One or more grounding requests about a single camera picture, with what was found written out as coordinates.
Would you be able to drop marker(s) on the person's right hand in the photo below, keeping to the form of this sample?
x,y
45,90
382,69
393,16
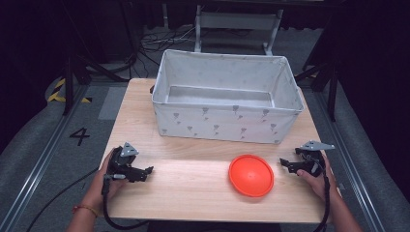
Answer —
x,y
322,187

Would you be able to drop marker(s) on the orange round plate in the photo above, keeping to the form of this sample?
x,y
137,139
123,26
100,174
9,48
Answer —
x,y
251,175

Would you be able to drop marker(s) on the grey metal frame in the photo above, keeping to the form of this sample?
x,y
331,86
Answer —
x,y
238,21

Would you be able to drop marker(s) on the black metal stand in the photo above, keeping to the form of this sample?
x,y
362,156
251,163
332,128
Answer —
x,y
68,83
332,90

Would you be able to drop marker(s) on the grey fabric storage box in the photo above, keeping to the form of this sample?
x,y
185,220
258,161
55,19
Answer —
x,y
225,122

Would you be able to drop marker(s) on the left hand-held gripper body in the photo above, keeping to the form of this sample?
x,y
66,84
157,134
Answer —
x,y
120,164

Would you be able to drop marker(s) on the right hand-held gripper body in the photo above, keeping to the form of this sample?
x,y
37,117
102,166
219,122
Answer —
x,y
314,162

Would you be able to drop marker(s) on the person's left hand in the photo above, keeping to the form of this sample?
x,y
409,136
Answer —
x,y
98,190

